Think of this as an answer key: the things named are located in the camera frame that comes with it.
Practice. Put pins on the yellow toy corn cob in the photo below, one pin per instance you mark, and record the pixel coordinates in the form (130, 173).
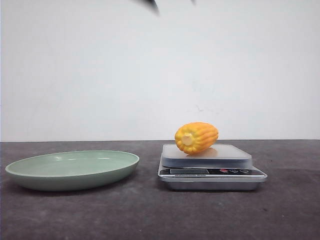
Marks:
(195, 137)

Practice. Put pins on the silver digital kitchen scale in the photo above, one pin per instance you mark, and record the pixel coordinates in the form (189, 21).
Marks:
(221, 167)

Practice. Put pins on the green round plate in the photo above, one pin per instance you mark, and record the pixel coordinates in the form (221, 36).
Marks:
(73, 170)

